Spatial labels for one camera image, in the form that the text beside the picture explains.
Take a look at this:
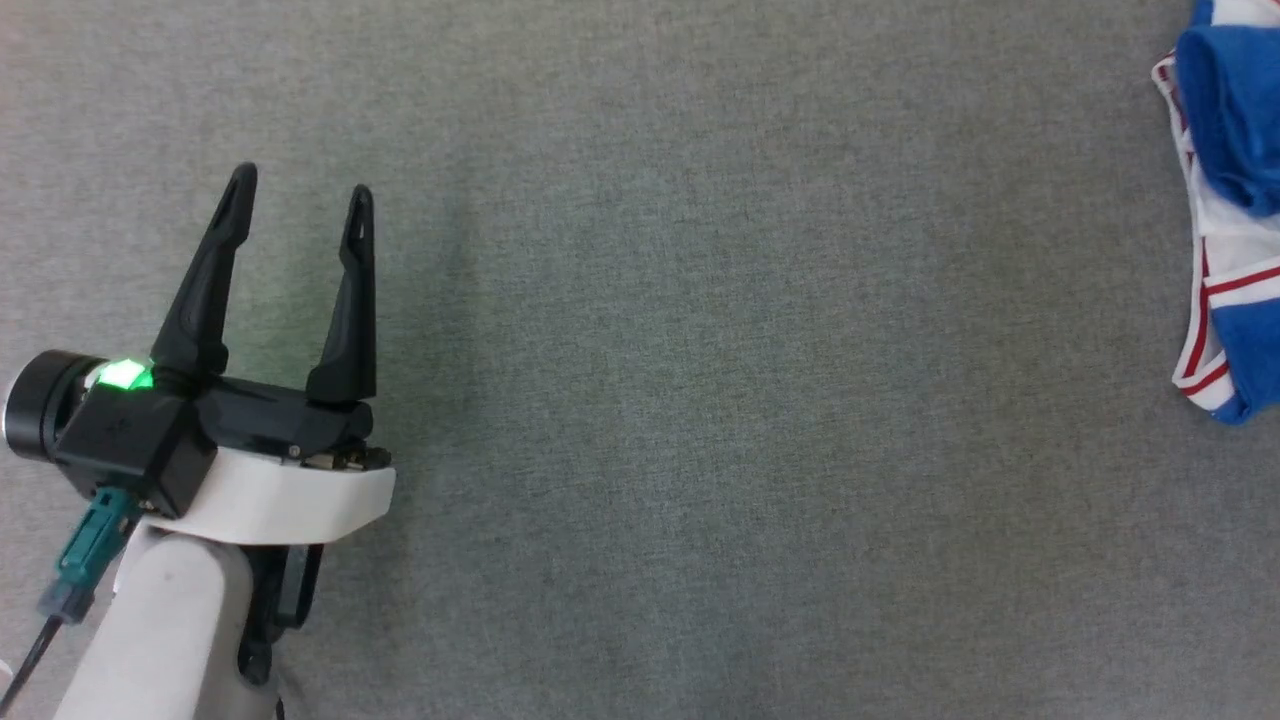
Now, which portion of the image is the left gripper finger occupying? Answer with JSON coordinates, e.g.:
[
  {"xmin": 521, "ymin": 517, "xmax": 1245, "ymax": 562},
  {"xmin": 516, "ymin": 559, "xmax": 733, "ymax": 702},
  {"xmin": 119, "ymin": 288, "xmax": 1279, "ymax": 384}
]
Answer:
[
  {"xmin": 304, "ymin": 184, "xmax": 379, "ymax": 405},
  {"xmin": 149, "ymin": 162, "xmax": 260, "ymax": 392}
]

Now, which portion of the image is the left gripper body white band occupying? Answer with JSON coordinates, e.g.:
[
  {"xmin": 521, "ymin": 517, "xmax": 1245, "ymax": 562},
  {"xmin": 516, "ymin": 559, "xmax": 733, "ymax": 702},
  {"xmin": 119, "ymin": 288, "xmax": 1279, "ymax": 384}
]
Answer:
[{"xmin": 158, "ymin": 378, "xmax": 397, "ymax": 547}]

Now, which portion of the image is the blue basketball jersey white trim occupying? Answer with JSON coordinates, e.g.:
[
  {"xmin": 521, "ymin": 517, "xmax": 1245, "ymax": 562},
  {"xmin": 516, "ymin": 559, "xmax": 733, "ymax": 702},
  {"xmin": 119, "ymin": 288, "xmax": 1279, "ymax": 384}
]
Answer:
[{"xmin": 1150, "ymin": 0, "xmax": 1280, "ymax": 427}]

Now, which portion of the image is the grey fabric sofa surface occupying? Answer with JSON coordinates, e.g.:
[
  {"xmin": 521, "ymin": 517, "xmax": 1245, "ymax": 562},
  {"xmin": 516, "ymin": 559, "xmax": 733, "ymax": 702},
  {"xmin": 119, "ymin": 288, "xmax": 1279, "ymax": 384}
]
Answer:
[{"xmin": 0, "ymin": 0, "xmax": 1280, "ymax": 720}]

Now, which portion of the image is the teal connector black cable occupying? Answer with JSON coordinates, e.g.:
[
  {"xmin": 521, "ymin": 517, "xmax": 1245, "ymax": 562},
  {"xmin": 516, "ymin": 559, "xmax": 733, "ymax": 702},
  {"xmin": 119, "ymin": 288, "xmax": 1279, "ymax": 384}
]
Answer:
[{"xmin": 0, "ymin": 487, "xmax": 143, "ymax": 709}]

